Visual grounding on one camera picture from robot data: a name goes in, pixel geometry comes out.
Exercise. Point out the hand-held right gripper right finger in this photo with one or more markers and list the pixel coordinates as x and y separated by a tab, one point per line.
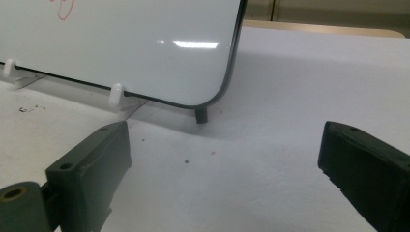
364	167

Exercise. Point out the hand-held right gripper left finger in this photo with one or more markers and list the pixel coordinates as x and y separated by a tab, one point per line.
87	174

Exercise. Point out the white board with black frame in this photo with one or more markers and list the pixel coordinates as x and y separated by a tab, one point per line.
129	42

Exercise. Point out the white plastic stand foot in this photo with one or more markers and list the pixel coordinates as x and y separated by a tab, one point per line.
116	95
9	67

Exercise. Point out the white table cover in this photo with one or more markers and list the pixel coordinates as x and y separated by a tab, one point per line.
257	161

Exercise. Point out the black stand leg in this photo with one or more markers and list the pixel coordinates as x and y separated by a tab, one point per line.
201	116

